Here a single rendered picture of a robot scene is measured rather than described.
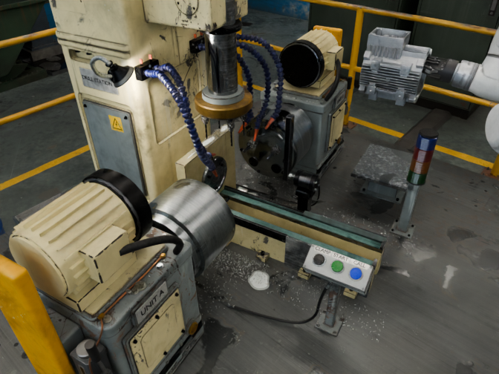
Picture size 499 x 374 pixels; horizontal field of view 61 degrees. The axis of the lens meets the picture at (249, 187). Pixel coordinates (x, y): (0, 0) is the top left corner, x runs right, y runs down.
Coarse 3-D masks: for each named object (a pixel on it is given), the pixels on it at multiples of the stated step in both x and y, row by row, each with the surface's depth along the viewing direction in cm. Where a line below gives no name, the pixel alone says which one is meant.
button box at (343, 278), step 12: (312, 252) 113; (324, 252) 112; (312, 264) 111; (324, 264) 110; (348, 264) 109; (360, 264) 108; (324, 276) 109; (336, 276) 108; (348, 276) 108; (348, 288) 110; (360, 288) 106
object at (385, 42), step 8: (376, 32) 150; (384, 32) 151; (392, 32) 149; (400, 32) 148; (408, 32) 146; (368, 40) 145; (376, 40) 144; (384, 40) 143; (392, 40) 142; (400, 40) 140; (408, 40) 148; (368, 48) 146; (376, 48) 145; (384, 48) 144; (392, 48) 143; (400, 48) 142; (392, 56) 144; (400, 56) 143
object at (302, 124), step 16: (272, 112) 159; (288, 112) 160; (304, 112) 166; (272, 128) 153; (304, 128) 161; (240, 144) 166; (256, 144) 160; (272, 144) 157; (304, 144) 161; (256, 160) 165; (272, 160) 162; (272, 176) 166
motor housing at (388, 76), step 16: (416, 48) 143; (368, 64) 147; (384, 64) 143; (400, 64) 143; (416, 64) 141; (368, 80) 149; (384, 80) 147; (400, 80) 144; (416, 80) 141; (384, 96) 153
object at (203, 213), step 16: (176, 192) 119; (192, 192) 119; (208, 192) 121; (160, 208) 114; (176, 208) 114; (192, 208) 115; (208, 208) 118; (224, 208) 122; (160, 224) 111; (176, 224) 112; (192, 224) 112; (208, 224) 116; (224, 224) 121; (192, 240) 112; (208, 240) 115; (224, 240) 123; (192, 256) 112; (208, 256) 116
